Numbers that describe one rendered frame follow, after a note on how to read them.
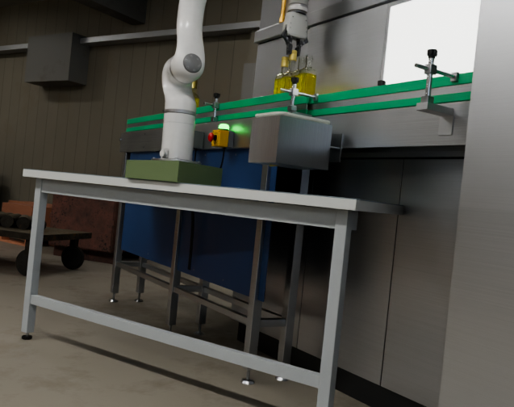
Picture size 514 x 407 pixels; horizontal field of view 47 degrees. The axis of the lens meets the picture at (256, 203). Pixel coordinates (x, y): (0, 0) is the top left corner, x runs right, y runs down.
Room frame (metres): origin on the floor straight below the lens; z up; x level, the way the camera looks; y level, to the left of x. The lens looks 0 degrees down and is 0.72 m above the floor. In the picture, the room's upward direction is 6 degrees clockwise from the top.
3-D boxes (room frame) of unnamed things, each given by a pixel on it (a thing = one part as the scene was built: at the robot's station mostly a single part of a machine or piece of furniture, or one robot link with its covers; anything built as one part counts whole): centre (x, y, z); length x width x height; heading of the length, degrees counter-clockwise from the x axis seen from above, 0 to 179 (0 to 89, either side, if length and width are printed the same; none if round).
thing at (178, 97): (2.26, 0.34, 1.13); 0.19 x 0.12 x 0.24; 25
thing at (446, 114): (1.63, -0.46, 1.07); 0.17 x 0.05 x 0.23; 123
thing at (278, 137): (2.04, -0.12, 0.92); 0.27 x 0.17 x 0.15; 123
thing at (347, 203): (2.78, -0.04, 0.73); 1.58 x 1.52 x 0.04; 57
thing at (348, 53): (2.20, -0.41, 1.32); 0.90 x 0.03 x 0.34; 33
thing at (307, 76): (2.34, -0.15, 1.16); 0.06 x 0.06 x 0.21; 33
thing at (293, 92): (2.17, -0.12, 1.12); 0.17 x 0.03 x 0.12; 123
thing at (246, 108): (2.93, 0.38, 1.09); 1.75 x 0.01 x 0.08; 33
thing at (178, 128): (2.23, 0.32, 0.91); 0.19 x 0.19 x 0.18
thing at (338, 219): (2.21, 0.33, 0.36); 1.51 x 0.09 x 0.71; 57
